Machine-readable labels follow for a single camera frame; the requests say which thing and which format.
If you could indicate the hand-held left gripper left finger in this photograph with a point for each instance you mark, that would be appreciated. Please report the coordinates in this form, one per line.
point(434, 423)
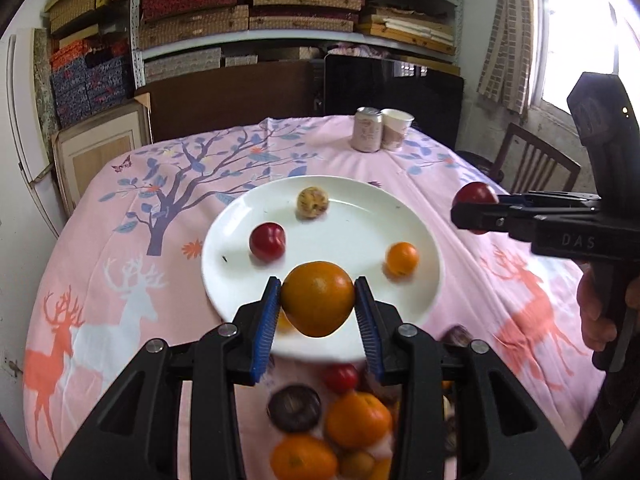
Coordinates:
point(265, 335)

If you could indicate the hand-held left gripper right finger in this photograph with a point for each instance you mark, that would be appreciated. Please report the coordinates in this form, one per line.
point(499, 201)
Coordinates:
point(369, 332)

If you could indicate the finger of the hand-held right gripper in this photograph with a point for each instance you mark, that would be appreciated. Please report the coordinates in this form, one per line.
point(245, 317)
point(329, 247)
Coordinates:
point(480, 217)
point(550, 200)

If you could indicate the white plate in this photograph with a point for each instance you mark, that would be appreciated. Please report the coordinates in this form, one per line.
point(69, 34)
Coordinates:
point(350, 220)

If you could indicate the person's right hand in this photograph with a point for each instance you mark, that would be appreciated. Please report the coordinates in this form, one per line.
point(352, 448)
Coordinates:
point(592, 310)

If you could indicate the dark wooden chair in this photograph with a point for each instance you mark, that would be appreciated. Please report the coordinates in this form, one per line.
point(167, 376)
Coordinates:
point(530, 155)

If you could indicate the small orange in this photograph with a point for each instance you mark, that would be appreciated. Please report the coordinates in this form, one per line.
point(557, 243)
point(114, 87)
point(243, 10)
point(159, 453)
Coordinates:
point(402, 258)

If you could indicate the paper cup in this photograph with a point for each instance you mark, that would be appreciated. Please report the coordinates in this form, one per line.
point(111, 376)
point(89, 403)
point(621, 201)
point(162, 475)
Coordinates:
point(397, 130)

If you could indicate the pink deer print tablecloth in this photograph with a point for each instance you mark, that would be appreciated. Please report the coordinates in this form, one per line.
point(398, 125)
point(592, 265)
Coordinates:
point(150, 270)

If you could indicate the small yellow fruit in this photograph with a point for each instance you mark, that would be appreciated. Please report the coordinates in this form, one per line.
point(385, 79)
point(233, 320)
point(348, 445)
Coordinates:
point(357, 465)

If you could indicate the speckled yellow passion fruit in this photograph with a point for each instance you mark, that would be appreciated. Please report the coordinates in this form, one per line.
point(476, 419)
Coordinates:
point(312, 203)

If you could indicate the silver drink can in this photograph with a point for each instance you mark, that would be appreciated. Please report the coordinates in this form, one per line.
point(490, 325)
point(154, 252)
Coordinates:
point(366, 130)

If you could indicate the black monitor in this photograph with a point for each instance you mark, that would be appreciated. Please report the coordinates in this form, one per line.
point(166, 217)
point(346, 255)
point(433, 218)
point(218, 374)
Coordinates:
point(400, 90)

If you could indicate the window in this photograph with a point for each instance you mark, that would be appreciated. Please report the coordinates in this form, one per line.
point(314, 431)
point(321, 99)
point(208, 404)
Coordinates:
point(575, 35)

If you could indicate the checked curtain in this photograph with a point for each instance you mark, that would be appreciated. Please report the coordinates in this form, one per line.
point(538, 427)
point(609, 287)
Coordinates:
point(507, 35)

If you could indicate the pink cloth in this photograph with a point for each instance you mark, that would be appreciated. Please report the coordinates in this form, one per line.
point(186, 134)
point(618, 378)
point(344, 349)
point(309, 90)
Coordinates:
point(355, 50)

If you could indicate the brown wooden board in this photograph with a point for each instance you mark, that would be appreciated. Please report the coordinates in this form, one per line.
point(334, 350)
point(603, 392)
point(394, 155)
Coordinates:
point(225, 105)

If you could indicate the white metal shelf rack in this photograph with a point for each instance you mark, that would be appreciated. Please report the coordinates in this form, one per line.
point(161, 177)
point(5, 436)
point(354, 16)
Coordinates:
point(200, 42)

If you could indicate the pile of blue patterned boxes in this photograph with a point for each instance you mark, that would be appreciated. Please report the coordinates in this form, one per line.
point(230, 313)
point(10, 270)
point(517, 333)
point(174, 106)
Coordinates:
point(90, 90)

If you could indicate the white board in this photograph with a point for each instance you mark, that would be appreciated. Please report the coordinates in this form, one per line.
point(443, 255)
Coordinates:
point(25, 125)

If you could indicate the stack of woven flat boxes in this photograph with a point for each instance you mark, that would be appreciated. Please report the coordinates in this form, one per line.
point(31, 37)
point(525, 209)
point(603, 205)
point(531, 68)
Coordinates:
point(200, 22)

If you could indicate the grey stone slab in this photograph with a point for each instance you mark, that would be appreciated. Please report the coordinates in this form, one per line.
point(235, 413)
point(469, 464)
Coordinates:
point(44, 85)

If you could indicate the orange red box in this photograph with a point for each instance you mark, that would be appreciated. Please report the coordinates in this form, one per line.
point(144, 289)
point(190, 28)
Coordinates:
point(70, 55)

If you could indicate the wooden picture frame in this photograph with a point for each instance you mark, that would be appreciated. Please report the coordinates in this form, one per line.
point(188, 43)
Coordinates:
point(75, 160)

